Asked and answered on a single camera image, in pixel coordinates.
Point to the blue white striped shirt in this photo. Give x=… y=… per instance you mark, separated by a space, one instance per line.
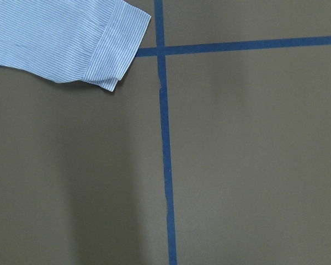
x=66 y=41

